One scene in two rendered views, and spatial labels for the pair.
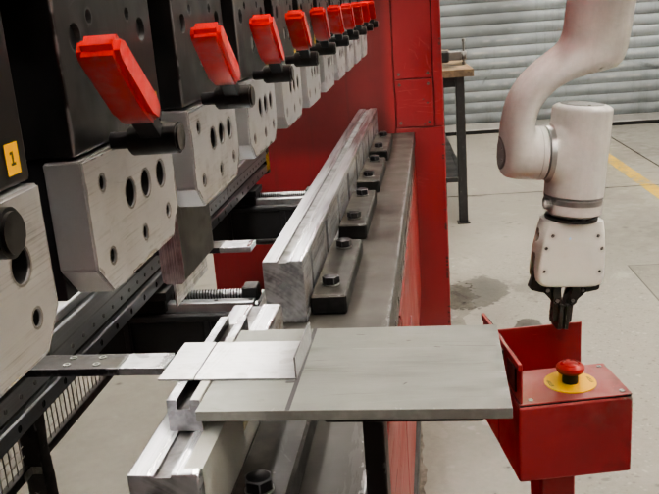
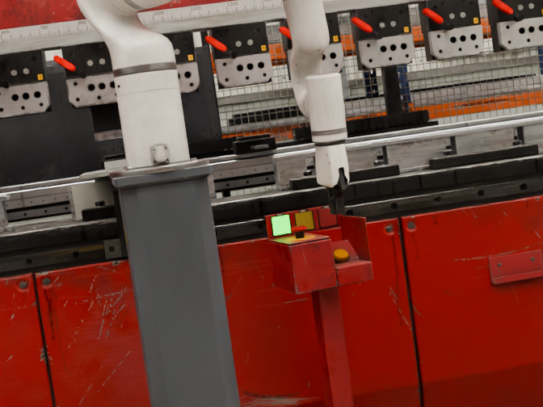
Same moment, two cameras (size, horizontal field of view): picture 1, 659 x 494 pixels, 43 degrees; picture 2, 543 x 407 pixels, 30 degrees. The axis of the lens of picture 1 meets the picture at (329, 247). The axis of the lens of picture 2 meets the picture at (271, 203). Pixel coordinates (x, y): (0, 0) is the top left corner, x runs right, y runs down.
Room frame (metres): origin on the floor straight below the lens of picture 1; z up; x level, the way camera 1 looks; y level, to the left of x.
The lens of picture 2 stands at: (0.42, -2.64, 1.06)
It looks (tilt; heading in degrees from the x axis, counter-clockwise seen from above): 4 degrees down; 75
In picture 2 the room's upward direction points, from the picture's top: 8 degrees counter-clockwise
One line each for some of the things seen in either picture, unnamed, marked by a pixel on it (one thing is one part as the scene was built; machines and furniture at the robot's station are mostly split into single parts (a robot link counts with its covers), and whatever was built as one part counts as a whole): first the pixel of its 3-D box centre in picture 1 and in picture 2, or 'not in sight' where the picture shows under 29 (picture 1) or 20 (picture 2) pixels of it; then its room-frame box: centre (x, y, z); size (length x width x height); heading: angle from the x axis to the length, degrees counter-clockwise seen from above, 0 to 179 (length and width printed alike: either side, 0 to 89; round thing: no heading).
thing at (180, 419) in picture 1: (213, 367); not in sight; (0.77, 0.12, 0.98); 0.20 x 0.03 x 0.03; 172
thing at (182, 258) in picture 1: (186, 237); (111, 121); (0.74, 0.13, 1.13); 0.10 x 0.02 x 0.10; 172
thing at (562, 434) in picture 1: (552, 387); (318, 247); (1.14, -0.31, 0.75); 0.20 x 0.16 x 0.18; 3
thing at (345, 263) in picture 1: (338, 272); (344, 176); (1.33, -0.01, 0.89); 0.30 x 0.05 x 0.03; 172
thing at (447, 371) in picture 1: (359, 369); (117, 170); (0.72, -0.02, 1.00); 0.26 x 0.18 x 0.01; 82
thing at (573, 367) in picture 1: (570, 374); (299, 233); (1.09, -0.33, 0.79); 0.04 x 0.04 x 0.04
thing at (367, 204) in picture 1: (359, 213); (484, 156); (1.73, -0.07, 0.89); 0.30 x 0.05 x 0.03; 172
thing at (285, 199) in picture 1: (203, 217); not in sight; (2.13, 0.32, 0.81); 0.64 x 0.08 x 0.14; 82
